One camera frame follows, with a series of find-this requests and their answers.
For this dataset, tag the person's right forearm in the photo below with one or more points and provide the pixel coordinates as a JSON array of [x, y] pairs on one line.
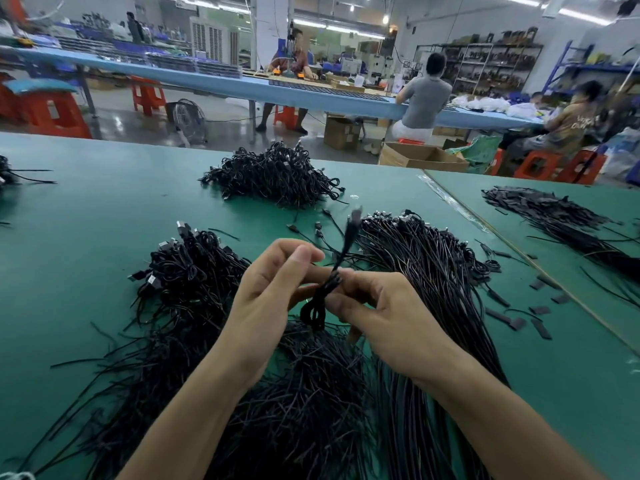
[[515, 435]]

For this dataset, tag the red plastic stool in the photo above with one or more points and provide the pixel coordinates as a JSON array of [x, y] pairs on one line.
[[5, 98], [148, 97], [286, 118], [540, 167]]

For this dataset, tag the small cardboard box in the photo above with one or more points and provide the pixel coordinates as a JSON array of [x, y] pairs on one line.
[[342, 134]]

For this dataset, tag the person's left hand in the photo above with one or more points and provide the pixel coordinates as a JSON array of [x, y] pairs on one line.
[[265, 310]]

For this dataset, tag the red stool with blue seat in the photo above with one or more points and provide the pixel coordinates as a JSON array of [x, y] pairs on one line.
[[50, 110]]

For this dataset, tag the open cardboard box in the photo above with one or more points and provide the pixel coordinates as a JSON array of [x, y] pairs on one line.
[[423, 158]]

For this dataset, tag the person's left forearm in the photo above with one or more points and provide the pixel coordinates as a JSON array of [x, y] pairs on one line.
[[185, 430]]

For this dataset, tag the person's right hand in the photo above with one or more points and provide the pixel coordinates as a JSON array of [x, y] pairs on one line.
[[395, 330]]

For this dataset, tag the pile of white bags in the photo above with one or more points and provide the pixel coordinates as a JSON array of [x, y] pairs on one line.
[[495, 105]]

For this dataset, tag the grey floor fan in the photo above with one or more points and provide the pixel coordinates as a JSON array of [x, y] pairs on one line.
[[187, 122]]

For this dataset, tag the green bag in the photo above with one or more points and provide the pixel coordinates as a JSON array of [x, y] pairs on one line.
[[480, 153]]

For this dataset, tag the scattered dark tie pieces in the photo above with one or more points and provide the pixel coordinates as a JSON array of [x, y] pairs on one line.
[[541, 328]]

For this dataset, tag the white pillar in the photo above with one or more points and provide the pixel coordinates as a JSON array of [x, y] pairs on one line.
[[270, 30]]

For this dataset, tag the blue metal rack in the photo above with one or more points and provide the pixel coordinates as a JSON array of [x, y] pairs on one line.
[[588, 67]]

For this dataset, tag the metal storage shelf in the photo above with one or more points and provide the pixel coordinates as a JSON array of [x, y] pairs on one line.
[[490, 63]]

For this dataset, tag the long blue workbench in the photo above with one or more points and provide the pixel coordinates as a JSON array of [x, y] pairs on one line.
[[255, 87]]

